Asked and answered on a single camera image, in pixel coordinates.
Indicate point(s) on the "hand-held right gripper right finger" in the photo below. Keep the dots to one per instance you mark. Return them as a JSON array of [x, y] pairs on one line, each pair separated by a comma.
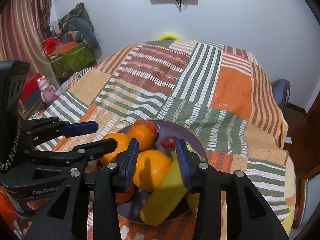
[[183, 166]]

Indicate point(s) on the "small orange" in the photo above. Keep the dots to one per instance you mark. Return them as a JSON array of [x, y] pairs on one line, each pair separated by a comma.
[[125, 197], [142, 136]]

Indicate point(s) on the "large orange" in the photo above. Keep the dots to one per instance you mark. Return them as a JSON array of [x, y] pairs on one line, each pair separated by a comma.
[[152, 172]]

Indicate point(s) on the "red plastic bag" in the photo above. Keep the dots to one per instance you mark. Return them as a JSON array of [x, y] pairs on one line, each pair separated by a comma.
[[51, 45]]

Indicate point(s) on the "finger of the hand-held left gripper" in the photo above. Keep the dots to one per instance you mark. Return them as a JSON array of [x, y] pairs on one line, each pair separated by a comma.
[[105, 146], [80, 128]]

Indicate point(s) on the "pink bunny figure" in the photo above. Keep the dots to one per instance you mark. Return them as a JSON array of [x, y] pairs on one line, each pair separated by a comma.
[[46, 90]]

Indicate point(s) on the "red tomato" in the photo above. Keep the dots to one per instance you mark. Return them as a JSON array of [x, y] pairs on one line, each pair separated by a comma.
[[168, 142], [150, 126]]

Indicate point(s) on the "green storage box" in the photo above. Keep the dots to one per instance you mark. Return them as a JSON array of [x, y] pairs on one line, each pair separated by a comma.
[[72, 57]]

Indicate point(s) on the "medium orange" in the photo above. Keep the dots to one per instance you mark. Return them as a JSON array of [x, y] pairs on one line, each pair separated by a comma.
[[120, 137]]

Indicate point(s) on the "camouflage pattern cushion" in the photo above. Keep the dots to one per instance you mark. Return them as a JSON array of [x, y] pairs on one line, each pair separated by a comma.
[[77, 11]]

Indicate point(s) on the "striped brown curtain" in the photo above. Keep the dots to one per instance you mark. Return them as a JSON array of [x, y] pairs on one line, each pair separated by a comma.
[[22, 30]]

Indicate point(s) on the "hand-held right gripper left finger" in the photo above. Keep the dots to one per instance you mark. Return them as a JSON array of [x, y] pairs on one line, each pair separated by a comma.
[[131, 166]]

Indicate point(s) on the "blue chair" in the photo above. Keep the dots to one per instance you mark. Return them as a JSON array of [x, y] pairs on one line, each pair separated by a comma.
[[280, 92]]

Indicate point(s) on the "patchwork striped blanket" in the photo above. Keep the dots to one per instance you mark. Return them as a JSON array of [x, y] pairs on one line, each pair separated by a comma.
[[225, 85]]

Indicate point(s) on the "purple plate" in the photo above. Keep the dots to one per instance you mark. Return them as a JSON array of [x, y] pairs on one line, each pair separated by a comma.
[[172, 130]]

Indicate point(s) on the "red box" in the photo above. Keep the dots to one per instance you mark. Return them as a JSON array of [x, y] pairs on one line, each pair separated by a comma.
[[31, 85]]

